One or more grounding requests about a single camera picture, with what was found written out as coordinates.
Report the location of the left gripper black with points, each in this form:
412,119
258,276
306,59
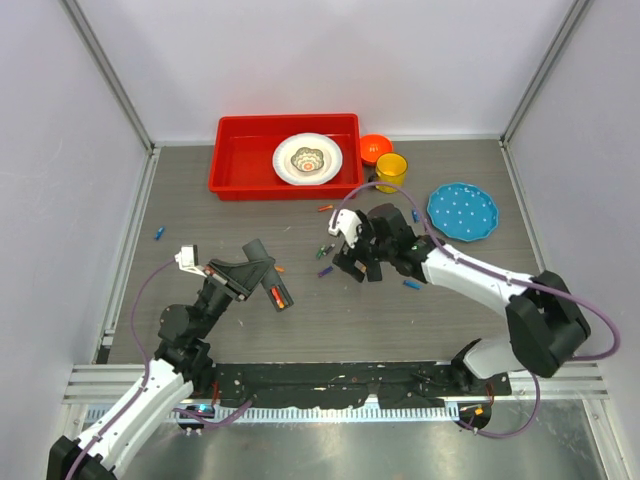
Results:
239,278

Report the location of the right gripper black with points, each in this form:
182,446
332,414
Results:
348,257

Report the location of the purple battery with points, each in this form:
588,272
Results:
325,272

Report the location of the red battery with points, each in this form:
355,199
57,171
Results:
272,293

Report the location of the orange battery front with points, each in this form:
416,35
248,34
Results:
279,298

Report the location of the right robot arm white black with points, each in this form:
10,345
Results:
544,327

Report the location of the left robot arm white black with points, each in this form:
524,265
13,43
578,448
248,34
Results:
180,366

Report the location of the blue battery under right arm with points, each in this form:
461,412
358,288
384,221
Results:
412,284

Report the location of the yellow mug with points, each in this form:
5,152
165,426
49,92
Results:
390,171

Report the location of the blue dotted plate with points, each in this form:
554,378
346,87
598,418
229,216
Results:
463,212

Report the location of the white plate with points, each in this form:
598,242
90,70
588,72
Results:
333,157

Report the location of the red plastic bin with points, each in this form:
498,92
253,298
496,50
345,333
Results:
241,168

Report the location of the orange bowl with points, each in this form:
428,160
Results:
372,146

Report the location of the small patterned bowl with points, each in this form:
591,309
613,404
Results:
307,160

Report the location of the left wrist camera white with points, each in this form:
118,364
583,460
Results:
187,260

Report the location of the white cable duct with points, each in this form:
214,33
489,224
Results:
370,412

